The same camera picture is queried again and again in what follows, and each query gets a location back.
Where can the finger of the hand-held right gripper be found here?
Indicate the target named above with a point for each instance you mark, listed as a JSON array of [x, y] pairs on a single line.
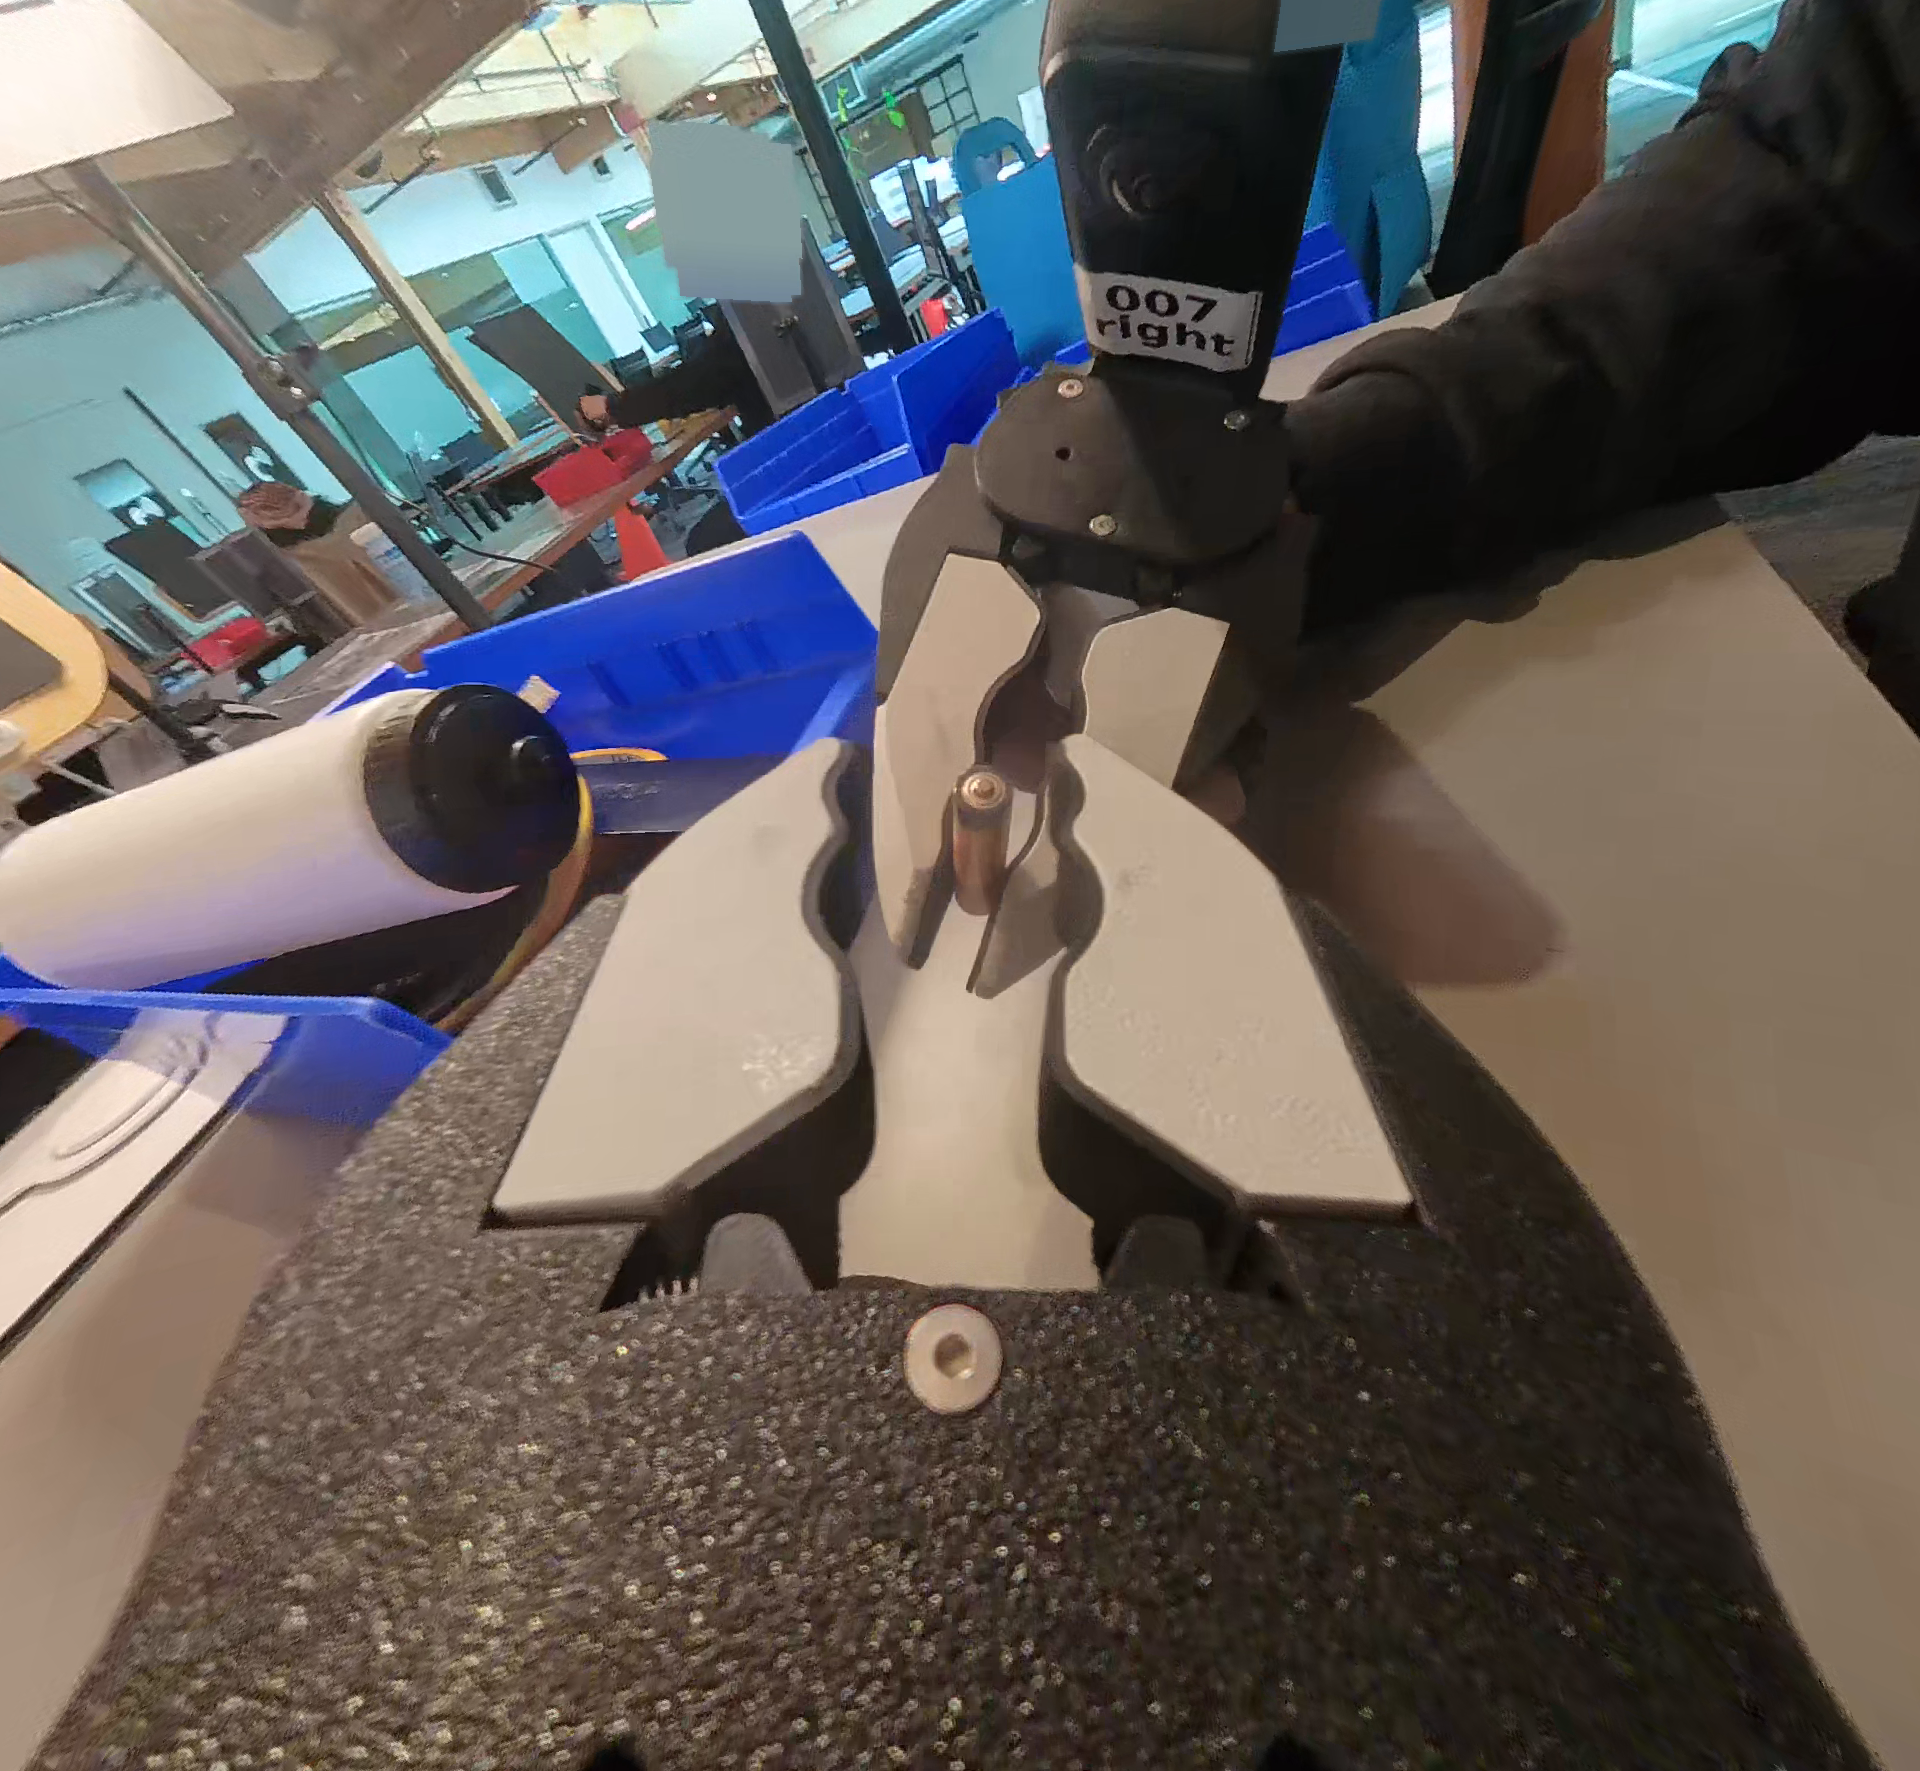
[[1155, 693], [938, 721]]

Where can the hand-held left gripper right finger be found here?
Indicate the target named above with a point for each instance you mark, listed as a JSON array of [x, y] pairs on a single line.
[[1215, 1021]]

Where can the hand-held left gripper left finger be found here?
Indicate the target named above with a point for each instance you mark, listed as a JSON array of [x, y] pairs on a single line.
[[705, 1007]]

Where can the copper AA battery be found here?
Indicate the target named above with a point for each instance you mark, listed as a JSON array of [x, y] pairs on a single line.
[[978, 842]]

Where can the blue plastic bin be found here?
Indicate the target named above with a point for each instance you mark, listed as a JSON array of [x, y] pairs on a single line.
[[1334, 277], [721, 661], [886, 420]]

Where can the person's right forearm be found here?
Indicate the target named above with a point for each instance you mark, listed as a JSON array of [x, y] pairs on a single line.
[[1575, 391]]

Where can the yellow rimmed disc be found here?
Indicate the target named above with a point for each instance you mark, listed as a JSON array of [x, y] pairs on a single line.
[[555, 900]]

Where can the orange cone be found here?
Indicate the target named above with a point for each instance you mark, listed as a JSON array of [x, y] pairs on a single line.
[[641, 549]]

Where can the red plastic bin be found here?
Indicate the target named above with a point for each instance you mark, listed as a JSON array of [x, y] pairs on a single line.
[[593, 469]]

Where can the wooden work table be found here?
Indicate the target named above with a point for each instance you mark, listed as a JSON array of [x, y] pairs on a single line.
[[519, 556]]

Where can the white bottle with black cap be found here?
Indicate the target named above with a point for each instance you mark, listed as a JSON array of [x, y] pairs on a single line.
[[226, 842]]

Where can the black flag board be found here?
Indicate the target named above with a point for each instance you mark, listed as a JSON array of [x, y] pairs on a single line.
[[539, 353]]

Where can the white wipes canister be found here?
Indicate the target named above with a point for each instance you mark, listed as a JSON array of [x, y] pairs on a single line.
[[391, 564]]

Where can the white plastic tray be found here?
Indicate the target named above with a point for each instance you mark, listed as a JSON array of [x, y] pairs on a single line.
[[90, 1172]]

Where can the grey light stand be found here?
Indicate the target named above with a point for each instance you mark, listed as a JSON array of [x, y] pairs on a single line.
[[287, 391]]

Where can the black panel with wooden rim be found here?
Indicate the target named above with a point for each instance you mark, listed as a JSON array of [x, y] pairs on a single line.
[[53, 669]]

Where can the studio light panel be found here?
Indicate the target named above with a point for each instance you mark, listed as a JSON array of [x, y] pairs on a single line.
[[90, 75]]

